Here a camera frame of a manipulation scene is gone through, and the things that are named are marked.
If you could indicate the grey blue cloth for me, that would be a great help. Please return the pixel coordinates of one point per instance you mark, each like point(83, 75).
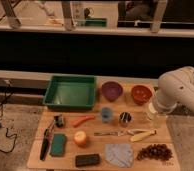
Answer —
point(120, 155)

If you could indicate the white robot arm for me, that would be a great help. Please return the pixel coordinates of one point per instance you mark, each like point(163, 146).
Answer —
point(174, 87)

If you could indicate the metal cup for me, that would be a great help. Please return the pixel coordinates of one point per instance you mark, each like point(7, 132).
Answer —
point(124, 119)

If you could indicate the wooden cutting board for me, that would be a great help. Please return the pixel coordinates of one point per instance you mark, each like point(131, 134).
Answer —
point(96, 144)

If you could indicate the red bowl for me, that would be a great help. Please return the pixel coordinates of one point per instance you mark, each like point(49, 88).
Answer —
point(140, 94)

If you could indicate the orange carrot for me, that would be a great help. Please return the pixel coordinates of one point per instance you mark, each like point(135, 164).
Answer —
point(81, 120)

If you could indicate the yellow red apple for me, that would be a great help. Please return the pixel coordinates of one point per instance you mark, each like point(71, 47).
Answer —
point(80, 138)

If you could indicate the bunch of dark grapes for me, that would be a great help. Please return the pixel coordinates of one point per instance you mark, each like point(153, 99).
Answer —
point(155, 151)

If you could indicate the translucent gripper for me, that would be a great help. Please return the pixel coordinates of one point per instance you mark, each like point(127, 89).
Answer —
point(156, 118)

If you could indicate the green plastic tray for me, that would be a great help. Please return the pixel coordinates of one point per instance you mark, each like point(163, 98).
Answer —
point(71, 93)

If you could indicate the small blue cup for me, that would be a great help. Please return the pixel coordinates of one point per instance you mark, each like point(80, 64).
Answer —
point(106, 115)

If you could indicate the metal fork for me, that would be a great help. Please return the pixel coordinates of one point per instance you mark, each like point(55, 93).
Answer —
point(115, 133)

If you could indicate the black rectangular block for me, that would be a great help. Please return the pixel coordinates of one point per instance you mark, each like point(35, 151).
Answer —
point(87, 160)

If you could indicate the green sponge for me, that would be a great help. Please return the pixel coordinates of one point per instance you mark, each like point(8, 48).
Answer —
point(58, 145)

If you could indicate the purple bowl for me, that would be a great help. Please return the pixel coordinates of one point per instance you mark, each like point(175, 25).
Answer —
point(111, 90)

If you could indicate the yellow banana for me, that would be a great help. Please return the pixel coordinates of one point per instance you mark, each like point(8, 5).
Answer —
point(138, 135)

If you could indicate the black handled knife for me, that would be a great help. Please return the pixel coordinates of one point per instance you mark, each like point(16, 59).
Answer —
point(45, 142)

